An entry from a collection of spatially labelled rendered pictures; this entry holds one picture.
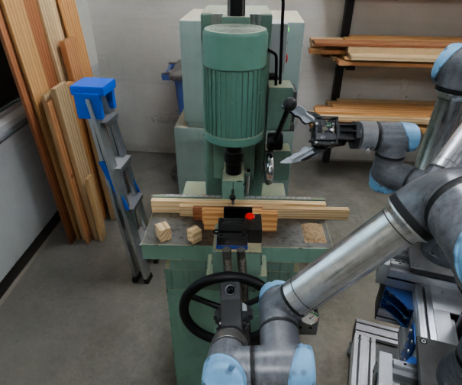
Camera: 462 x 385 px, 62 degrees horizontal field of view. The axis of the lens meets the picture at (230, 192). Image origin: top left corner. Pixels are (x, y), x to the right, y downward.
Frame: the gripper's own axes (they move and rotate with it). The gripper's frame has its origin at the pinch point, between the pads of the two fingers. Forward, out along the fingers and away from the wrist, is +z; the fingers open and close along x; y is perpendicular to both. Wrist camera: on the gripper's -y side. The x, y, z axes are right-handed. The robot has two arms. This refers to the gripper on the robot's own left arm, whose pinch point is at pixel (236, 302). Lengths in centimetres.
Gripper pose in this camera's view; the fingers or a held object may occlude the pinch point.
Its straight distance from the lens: 102.0
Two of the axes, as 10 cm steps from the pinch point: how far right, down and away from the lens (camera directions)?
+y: 0.6, 10.0, 0.4
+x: 9.9, -0.5, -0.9
